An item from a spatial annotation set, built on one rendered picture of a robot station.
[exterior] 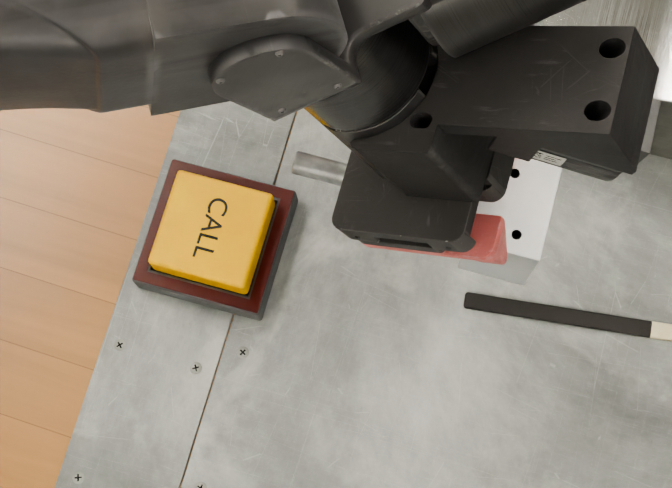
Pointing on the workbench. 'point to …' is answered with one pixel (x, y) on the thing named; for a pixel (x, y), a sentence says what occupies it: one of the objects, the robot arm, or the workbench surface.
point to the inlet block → (527, 194)
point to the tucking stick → (568, 316)
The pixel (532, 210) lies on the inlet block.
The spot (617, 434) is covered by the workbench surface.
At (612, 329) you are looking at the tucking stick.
